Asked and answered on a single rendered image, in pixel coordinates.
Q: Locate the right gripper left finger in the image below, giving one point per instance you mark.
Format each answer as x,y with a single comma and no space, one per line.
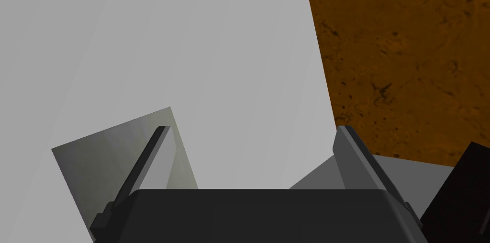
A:
155,166

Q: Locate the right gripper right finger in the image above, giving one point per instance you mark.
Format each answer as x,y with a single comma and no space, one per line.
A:
354,166

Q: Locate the grey square panel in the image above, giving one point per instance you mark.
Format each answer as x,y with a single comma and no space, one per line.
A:
99,159

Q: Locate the black box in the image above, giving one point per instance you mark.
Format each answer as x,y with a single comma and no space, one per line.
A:
459,201

